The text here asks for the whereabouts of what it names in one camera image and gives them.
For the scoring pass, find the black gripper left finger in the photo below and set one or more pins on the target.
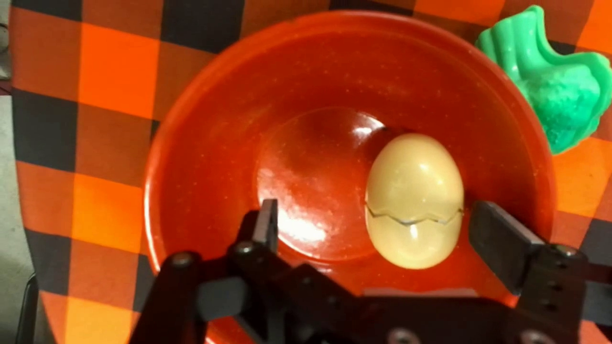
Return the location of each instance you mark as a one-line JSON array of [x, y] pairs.
[[266, 224]]

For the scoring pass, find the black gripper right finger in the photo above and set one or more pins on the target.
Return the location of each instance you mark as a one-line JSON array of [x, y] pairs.
[[508, 250]]

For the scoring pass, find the red plastic bowl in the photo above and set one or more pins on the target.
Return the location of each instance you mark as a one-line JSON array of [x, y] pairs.
[[298, 113]]

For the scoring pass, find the green plastic toy vegetable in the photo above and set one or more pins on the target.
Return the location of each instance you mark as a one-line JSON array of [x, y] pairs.
[[568, 92]]

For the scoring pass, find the beige plastic egg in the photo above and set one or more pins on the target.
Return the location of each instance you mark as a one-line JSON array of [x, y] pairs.
[[413, 201]]

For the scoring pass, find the orange black checkered tablecloth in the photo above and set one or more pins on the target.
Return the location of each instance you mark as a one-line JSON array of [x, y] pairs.
[[90, 82]]

